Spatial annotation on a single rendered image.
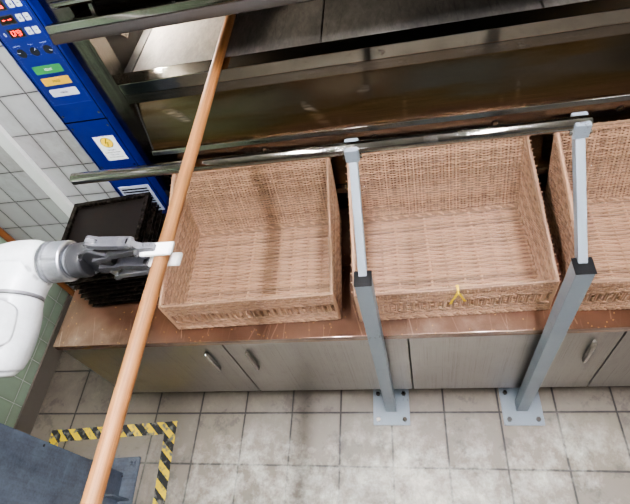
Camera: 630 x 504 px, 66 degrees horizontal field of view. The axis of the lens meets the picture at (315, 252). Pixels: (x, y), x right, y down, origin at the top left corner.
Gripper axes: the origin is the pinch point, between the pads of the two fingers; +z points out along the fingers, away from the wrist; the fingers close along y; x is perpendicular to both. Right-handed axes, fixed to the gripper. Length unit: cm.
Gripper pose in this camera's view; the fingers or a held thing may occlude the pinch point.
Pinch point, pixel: (161, 254)
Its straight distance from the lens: 103.0
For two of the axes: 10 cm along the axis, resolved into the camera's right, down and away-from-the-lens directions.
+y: 2.0, 5.8, 7.9
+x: -0.6, 8.2, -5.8
